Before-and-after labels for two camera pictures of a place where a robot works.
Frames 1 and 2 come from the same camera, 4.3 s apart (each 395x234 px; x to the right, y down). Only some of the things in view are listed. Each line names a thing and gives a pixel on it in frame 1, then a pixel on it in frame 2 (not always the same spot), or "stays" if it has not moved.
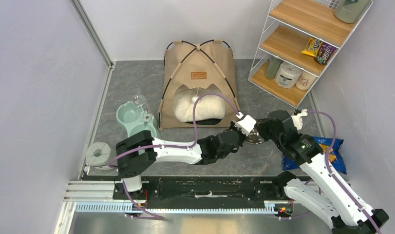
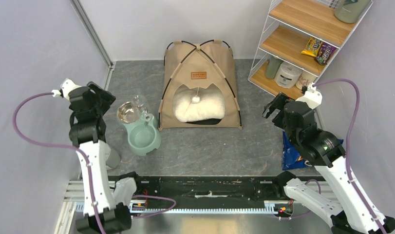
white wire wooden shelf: (300, 38) stays
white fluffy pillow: (209, 107) stays
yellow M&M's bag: (312, 47) stays
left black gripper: (243, 136) -> (105, 98)
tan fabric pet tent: (197, 66) stays
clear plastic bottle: (140, 103) stays
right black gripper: (261, 127) -> (277, 102)
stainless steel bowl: (253, 137) -> (127, 113)
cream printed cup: (305, 81) stays
